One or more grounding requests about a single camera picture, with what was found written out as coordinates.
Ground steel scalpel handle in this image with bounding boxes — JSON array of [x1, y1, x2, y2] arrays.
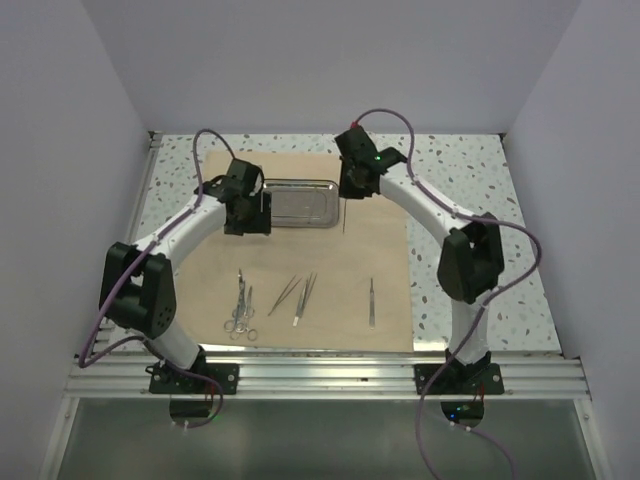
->
[[368, 277, 376, 330], [342, 199, 348, 235]]

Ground steel surgical scissors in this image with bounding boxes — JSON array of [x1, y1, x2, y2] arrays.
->
[[232, 270, 254, 318]]

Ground beige surgical wrap cloth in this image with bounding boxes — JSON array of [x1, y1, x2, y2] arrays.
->
[[169, 148, 416, 353]]

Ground steel ring-handled clamp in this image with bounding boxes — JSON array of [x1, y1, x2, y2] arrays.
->
[[224, 286, 250, 333]]

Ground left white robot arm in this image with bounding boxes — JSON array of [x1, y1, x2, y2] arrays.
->
[[99, 158, 271, 393]]

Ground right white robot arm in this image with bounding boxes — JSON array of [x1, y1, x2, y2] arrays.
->
[[335, 126, 504, 393]]

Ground stainless steel instrument tray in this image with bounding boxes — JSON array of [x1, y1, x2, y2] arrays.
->
[[264, 179, 340, 229]]

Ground aluminium mounting rail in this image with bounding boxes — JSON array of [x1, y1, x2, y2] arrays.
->
[[64, 351, 591, 400]]

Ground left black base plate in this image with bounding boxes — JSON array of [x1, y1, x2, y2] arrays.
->
[[145, 362, 239, 395]]

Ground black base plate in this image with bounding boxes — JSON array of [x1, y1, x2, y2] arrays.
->
[[145, 362, 239, 395], [413, 363, 505, 395]]

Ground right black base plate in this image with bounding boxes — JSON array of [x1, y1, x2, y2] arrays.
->
[[413, 363, 505, 395]]

